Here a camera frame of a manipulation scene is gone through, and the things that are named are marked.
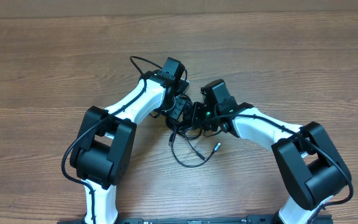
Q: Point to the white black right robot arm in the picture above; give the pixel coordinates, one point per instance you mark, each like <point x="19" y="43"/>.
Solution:
<point x="313" y="172"/>

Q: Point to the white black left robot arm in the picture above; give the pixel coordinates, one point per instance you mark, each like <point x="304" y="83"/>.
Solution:
<point x="102" y="150"/>

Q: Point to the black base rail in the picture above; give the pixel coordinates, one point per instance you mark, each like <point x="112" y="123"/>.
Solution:
<point x="250" y="219"/>

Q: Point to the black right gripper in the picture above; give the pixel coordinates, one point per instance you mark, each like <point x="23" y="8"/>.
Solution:
<point x="196" y="122"/>

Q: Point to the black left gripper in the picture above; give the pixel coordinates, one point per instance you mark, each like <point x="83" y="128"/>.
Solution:
<point x="174" y="112"/>

